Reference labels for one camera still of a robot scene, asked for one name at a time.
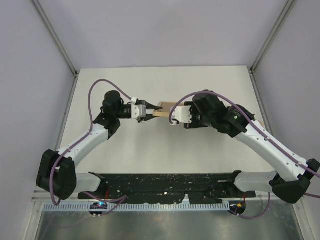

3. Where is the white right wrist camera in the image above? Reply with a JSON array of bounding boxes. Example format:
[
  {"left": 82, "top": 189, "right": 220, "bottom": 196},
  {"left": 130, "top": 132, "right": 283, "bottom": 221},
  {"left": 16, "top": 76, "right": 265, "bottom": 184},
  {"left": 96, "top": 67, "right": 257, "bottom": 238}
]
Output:
[{"left": 170, "top": 105, "right": 192, "bottom": 126}]

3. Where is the left aluminium corner post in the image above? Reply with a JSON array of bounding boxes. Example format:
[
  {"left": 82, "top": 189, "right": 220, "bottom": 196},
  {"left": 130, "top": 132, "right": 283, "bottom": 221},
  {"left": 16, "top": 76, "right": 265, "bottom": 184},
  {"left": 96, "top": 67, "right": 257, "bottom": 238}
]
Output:
[{"left": 31, "top": 0, "right": 79, "bottom": 77}]

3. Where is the right aluminium corner post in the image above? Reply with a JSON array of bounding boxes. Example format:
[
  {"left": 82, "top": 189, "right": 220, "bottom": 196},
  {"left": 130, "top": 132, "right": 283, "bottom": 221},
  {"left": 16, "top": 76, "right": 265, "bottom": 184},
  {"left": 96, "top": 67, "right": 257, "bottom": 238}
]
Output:
[{"left": 249, "top": 0, "right": 297, "bottom": 75}]

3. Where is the white slotted cable duct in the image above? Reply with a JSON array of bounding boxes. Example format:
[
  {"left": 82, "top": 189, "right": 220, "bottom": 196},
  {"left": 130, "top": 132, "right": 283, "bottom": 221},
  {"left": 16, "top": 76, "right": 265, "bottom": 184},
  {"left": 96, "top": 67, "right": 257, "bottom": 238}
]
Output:
[{"left": 42, "top": 201, "right": 230, "bottom": 212}]

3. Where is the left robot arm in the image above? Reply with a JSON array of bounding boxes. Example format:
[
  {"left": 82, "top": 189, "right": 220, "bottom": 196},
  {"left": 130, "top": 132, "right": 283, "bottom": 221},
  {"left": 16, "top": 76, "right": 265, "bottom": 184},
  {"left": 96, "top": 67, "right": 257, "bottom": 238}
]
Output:
[{"left": 36, "top": 90, "right": 160, "bottom": 200}]

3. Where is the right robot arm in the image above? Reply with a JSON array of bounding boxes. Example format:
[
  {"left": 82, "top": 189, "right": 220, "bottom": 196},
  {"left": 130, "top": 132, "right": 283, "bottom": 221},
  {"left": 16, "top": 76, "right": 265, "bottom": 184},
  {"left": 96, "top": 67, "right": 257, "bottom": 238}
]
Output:
[{"left": 189, "top": 90, "right": 320, "bottom": 204}]

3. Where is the wooden picture frame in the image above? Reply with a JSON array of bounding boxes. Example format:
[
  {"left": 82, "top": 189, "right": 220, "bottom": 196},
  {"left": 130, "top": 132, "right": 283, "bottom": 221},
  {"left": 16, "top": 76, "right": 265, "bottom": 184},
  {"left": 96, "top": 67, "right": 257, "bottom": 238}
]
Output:
[{"left": 153, "top": 98, "right": 249, "bottom": 134}]

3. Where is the aluminium corner post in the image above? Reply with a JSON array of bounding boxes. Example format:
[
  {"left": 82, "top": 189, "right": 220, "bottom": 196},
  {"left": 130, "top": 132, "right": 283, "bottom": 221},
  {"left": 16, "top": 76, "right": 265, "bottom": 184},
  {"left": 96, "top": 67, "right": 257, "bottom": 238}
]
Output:
[
  {"left": 249, "top": 0, "right": 297, "bottom": 75},
  {"left": 31, "top": 0, "right": 79, "bottom": 77}
]

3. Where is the aluminium rail across front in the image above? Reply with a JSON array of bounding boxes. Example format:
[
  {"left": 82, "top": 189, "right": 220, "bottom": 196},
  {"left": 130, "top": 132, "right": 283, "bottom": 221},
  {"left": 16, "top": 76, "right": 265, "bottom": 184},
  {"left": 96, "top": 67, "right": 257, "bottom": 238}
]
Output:
[{"left": 31, "top": 178, "right": 306, "bottom": 202}]

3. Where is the black speckled base plate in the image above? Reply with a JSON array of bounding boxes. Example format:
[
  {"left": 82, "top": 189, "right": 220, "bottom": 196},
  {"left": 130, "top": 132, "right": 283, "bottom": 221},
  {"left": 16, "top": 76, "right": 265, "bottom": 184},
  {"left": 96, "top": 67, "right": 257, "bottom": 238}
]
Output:
[{"left": 78, "top": 171, "right": 256, "bottom": 205}]

